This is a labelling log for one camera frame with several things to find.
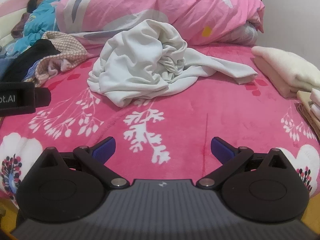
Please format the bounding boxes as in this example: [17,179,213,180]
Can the cream fleece folded garment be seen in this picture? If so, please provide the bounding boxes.
[251,46,320,92]

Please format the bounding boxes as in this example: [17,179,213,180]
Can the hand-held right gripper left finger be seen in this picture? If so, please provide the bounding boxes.
[32,137,129,189]

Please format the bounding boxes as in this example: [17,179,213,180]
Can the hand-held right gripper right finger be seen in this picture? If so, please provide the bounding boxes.
[196,137,293,190]

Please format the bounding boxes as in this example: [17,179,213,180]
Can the pink flower print blanket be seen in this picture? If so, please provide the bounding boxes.
[0,41,320,209]

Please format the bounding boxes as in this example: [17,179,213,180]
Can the pink floral quilt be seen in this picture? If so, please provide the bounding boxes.
[55,0,265,47]

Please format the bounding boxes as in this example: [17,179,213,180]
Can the black garment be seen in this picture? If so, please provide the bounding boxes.
[5,39,62,83]

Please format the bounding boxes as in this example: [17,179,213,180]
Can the blue printed cloth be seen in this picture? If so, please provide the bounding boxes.
[11,0,68,53]

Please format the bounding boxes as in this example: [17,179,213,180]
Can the white shirt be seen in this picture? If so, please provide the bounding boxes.
[87,19,258,108]

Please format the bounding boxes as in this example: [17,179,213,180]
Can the purple cloth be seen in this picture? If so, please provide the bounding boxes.
[11,12,31,39]

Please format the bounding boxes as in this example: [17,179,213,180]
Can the white and tan folded stack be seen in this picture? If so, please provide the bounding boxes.
[296,90,320,141]

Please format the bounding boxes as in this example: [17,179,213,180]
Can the blue denim garment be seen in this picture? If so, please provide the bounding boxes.
[0,51,16,81]

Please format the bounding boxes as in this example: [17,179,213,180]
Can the cream padded headboard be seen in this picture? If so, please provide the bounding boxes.
[0,0,34,47]

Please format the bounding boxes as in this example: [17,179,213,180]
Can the small white folded garment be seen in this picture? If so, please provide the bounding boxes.
[309,88,320,119]

